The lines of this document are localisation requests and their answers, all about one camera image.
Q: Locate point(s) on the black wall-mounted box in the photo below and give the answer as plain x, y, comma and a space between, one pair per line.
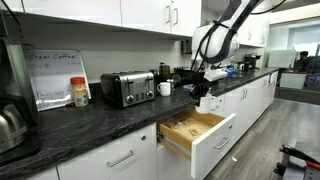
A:
186, 46

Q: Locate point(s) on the brown tea packet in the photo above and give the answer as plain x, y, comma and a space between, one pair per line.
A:
194, 132

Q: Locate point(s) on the dark brown glass jar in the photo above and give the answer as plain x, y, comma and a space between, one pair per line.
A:
164, 71

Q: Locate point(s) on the drip coffee maker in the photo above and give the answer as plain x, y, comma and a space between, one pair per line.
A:
16, 73

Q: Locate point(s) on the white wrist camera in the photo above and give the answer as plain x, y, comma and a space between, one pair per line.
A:
215, 75

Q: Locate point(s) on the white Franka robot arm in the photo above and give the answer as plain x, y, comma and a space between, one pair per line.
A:
216, 43

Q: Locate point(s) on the white ceramic mug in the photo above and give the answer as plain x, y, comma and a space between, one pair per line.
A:
164, 89
206, 106

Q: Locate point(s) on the white base cabinet unit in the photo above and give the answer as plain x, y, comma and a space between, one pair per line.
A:
253, 110

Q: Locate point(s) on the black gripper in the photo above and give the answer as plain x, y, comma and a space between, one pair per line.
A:
200, 83

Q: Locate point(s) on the black espresso machine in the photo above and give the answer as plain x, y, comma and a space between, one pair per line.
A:
251, 61

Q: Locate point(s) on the small whiteboard sign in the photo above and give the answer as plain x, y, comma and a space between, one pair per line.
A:
53, 76

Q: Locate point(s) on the jar with orange lid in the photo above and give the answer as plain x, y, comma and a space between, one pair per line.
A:
79, 93

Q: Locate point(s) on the wooden drawer with white front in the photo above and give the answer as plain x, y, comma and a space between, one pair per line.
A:
213, 150

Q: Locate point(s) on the white drawer front with lock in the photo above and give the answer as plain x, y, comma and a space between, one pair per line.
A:
100, 156

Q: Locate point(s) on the seated person in background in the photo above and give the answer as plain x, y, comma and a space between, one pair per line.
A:
305, 61

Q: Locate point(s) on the black countertop appliance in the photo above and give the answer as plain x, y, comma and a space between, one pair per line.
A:
181, 73

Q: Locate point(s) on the stainless steel toaster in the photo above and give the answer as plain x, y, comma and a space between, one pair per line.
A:
128, 88

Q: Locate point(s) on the stainless steel coffee carafe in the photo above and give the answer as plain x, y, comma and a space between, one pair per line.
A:
11, 128

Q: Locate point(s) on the white upper cabinets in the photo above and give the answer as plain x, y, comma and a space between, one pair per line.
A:
83, 10

